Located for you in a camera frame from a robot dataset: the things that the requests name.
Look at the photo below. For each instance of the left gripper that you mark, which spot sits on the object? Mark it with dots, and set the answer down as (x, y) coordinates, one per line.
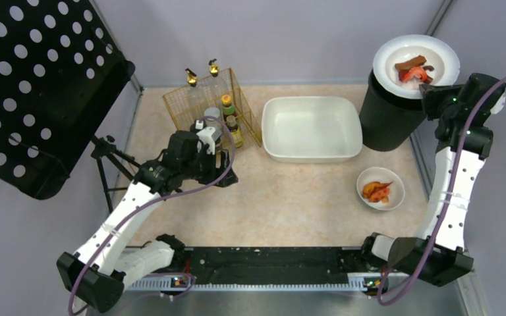
(220, 170)

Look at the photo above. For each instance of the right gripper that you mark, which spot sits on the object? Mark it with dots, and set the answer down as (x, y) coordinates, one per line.
(430, 95)

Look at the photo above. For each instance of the small black cap jar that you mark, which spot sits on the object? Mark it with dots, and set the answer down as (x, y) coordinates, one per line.
(218, 144)

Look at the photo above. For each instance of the small yellow spice jar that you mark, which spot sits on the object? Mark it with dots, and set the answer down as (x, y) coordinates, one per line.
(233, 126)

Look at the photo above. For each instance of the white plate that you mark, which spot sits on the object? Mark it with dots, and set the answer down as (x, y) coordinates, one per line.
(438, 54)

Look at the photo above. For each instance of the sauce bottle yellow cap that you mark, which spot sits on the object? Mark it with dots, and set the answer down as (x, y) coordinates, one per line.
(228, 107)

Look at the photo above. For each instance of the oil bottle with dark liquid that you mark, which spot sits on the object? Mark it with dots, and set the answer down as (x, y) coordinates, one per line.
(196, 97)

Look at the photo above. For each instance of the clear oil bottle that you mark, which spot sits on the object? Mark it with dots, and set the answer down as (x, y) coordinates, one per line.
(218, 86)

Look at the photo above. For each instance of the white bowl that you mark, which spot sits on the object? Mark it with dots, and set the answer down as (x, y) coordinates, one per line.
(381, 174)

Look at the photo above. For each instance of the black lid glass jar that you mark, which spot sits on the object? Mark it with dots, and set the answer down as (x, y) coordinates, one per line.
(196, 126)

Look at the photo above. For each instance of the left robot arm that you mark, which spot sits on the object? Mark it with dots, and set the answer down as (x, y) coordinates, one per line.
(98, 273)

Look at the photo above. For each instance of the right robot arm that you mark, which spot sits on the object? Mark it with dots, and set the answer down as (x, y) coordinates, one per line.
(435, 254)

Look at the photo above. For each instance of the red crab toy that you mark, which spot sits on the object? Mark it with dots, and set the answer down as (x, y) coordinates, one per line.
(418, 73)

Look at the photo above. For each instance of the brown food piece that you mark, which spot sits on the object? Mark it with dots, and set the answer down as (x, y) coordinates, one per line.
(409, 64)

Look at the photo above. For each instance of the black trash bin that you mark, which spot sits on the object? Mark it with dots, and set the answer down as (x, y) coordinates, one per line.
(386, 119)

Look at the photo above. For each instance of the white rectangular basin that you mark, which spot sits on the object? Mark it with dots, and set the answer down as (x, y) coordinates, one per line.
(311, 129)

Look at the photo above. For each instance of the orange shrimp in bowl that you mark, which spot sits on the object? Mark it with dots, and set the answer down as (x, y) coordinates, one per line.
(376, 192)

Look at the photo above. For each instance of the black perforated panel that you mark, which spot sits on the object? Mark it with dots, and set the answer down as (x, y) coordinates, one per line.
(60, 74)

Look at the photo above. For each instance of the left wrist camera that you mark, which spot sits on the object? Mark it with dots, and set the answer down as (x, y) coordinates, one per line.
(207, 137)

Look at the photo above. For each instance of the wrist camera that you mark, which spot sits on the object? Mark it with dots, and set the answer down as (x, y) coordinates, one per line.
(207, 137)
(499, 105)

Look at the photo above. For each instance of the gold wire rack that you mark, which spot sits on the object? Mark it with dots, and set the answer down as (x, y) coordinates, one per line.
(187, 104)

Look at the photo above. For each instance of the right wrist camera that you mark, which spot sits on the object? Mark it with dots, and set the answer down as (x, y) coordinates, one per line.
(499, 105)

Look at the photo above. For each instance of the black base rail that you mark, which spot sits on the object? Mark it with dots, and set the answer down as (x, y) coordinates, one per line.
(270, 265)

